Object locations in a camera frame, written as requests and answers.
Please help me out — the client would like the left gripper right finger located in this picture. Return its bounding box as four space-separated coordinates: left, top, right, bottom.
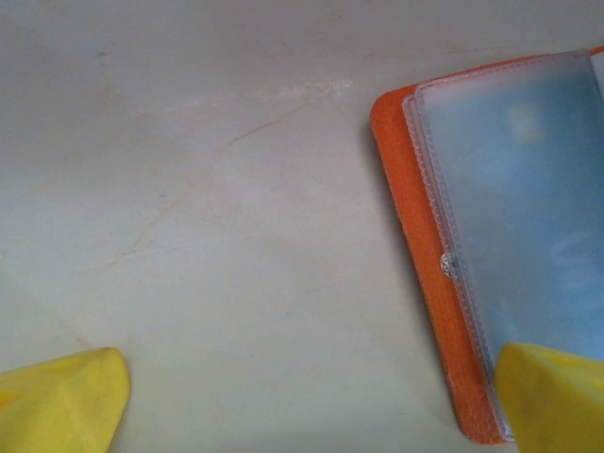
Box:
493 342 604 453

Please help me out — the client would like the orange card holder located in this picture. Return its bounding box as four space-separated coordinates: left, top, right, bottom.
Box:
369 44 604 447

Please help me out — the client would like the pale blue credit card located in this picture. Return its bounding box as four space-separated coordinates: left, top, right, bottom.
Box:
424 51 604 364

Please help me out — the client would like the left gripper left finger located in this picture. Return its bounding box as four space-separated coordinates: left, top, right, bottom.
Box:
0 346 132 453

